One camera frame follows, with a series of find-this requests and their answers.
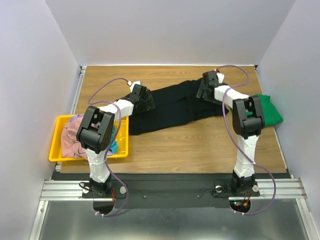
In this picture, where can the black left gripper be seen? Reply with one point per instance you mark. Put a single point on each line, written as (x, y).
(149, 105)

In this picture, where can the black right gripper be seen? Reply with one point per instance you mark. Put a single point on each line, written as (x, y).
(202, 90)

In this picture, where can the black t shirt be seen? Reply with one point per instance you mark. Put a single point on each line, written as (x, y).
(175, 105)

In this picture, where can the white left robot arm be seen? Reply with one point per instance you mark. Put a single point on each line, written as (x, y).
(95, 130)

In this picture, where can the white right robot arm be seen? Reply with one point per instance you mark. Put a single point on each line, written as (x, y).
(247, 122)

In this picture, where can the yellow plastic bin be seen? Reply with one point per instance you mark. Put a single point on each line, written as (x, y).
(55, 153)

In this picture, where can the teal t shirt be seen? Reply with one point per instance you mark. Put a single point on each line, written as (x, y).
(114, 145)

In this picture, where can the green folded t shirt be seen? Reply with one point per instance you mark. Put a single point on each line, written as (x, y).
(270, 113)

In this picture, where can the lavender t shirt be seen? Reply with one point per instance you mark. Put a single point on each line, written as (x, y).
(76, 117)

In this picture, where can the pink t shirt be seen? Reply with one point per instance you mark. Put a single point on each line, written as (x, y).
(70, 146)

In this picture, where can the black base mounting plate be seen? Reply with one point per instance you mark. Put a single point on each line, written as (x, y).
(164, 191)

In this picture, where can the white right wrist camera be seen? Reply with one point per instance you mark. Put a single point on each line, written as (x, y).
(220, 77)

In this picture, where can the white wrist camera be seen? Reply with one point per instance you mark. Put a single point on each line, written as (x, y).
(220, 77)
(132, 84)

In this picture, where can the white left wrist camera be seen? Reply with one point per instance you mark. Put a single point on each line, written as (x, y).
(132, 84)

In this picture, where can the aluminium frame rail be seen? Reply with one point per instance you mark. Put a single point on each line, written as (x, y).
(71, 191)

